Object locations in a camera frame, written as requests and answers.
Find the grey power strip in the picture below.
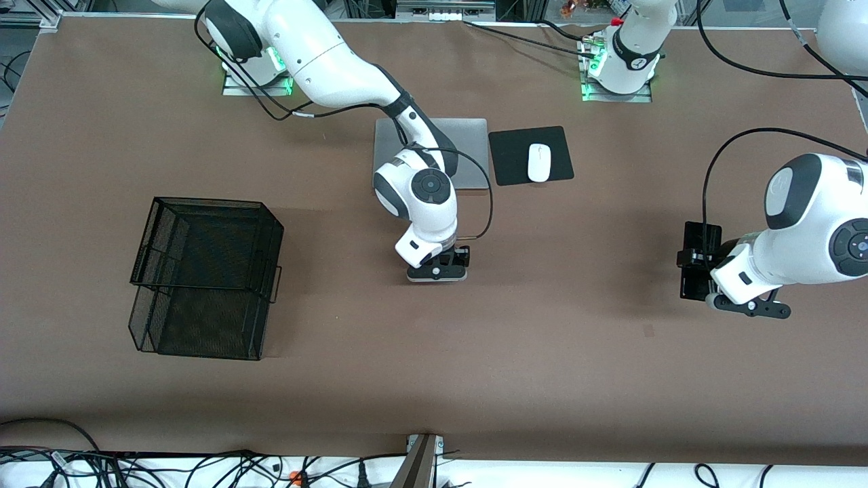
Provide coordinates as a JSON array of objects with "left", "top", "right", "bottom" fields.
[{"left": 397, "top": 0, "right": 496, "bottom": 22}]

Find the long black base cable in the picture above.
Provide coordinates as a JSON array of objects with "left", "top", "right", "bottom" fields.
[{"left": 463, "top": 20, "right": 597, "bottom": 58}]

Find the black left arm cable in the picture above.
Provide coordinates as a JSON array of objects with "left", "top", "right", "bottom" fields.
[{"left": 696, "top": 0, "right": 868, "bottom": 272}]

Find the short black base cable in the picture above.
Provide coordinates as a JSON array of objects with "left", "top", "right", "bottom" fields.
[{"left": 539, "top": 19, "right": 592, "bottom": 43}]

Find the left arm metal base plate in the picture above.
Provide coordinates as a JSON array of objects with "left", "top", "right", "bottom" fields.
[{"left": 580, "top": 35, "right": 654, "bottom": 104}]

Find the grey metal bracket post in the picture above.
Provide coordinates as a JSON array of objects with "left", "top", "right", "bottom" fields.
[{"left": 391, "top": 434, "right": 445, "bottom": 488}]

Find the aluminium frame rail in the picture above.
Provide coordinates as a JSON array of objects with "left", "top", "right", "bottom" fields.
[
  {"left": 0, "top": 9, "right": 63, "bottom": 33},
  {"left": 851, "top": 75, "right": 868, "bottom": 129}
]

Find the white computer mouse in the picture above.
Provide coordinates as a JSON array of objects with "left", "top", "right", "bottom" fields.
[{"left": 528, "top": 143, "right": 552, "bottom": 184}]

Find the silver laptop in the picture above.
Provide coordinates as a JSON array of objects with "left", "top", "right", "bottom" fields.
[{"left": 374, "top": 118, "right": 490, "bottom": 190}]

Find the black looping floor cable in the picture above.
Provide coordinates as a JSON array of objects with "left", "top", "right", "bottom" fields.
[{"left": 0, "top": 417, "right": 102, "bottom": 453}]

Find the black mesh tray organizer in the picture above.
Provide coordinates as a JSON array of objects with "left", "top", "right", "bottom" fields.
[{"left": 128, "top": 197, "right": 284, "bottom": 361}]

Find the long black phone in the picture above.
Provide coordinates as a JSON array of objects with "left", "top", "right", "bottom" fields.
[{"left": 680, "top": 221, "right": 724, "bottom": 301}]

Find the black mouse pad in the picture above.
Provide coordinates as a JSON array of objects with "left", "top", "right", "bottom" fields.
[{"left": 488, "top": 125, "right": 575, "bottom": 187}]

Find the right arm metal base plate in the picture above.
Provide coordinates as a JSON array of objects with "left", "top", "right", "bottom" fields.
[{"left": 222, "top": 61, "right": 294, "bottom": 97}]

